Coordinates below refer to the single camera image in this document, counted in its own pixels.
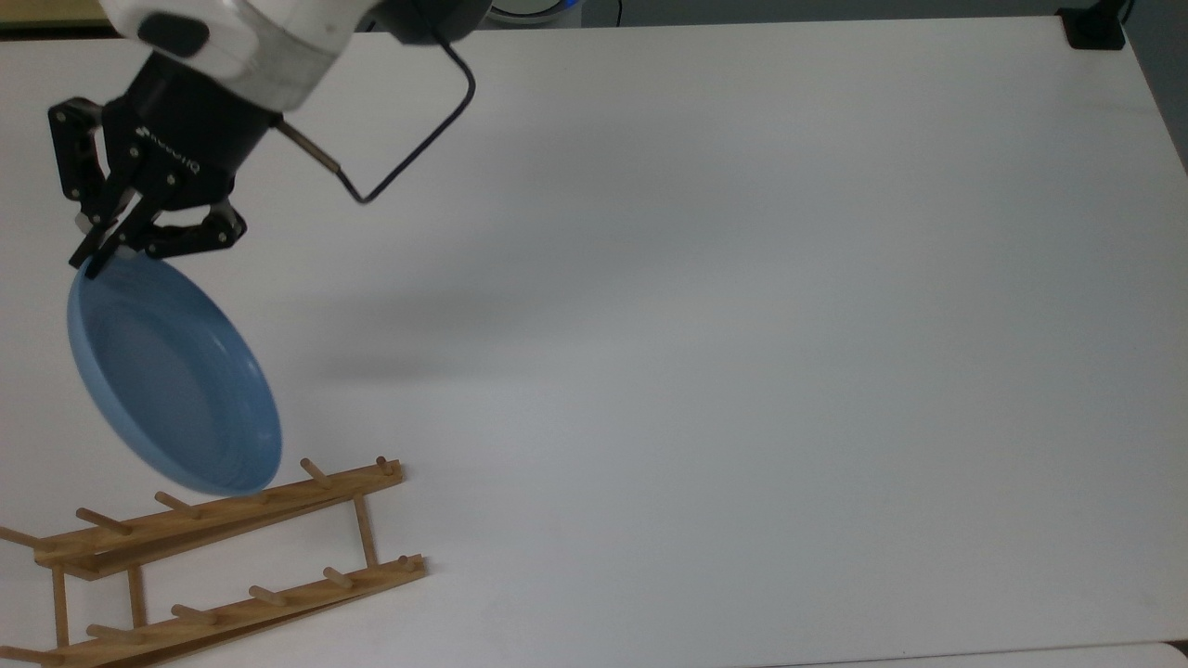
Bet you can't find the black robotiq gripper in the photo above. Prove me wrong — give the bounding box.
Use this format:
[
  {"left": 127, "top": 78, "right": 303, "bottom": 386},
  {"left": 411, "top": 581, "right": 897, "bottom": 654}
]
[{"left": 48, "top": 51, "right": 281, "bottom": 277}]

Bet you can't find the blue round plate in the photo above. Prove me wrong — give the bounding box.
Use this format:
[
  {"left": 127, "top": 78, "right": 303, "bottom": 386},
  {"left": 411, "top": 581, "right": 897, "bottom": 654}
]
[{"left": 66, "top": 254, "right": 283, "bottom": 496}]

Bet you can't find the wooden plate rack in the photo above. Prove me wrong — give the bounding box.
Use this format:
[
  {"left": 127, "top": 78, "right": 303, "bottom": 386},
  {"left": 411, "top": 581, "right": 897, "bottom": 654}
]
[{"left": 0, "top": 455, "right": 429, "bottom": 668}]

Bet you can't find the light wooden board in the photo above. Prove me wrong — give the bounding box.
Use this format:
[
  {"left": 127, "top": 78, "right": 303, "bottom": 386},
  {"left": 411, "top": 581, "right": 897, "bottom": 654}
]
[{"left": 0, "top": 0, "right": 112, "bottom": 29}]

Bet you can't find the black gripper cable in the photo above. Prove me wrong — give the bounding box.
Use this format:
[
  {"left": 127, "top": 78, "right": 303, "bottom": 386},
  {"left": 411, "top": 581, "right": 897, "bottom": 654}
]
[{"left": 277, "top": 32, "right": 478, "bottom": 206}]

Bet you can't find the robot base with blue ring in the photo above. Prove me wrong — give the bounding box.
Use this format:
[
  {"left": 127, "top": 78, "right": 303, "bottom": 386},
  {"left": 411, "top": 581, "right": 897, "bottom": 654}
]
[{"left": 487, "top": 0, "right": 583, "bottom": 27}]

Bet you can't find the black camera stand clamp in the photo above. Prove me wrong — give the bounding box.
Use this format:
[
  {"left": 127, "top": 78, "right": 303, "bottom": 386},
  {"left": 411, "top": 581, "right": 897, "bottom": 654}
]
[{"left": 1056, "top": 0, "right": 1135, "bottom": 51}]

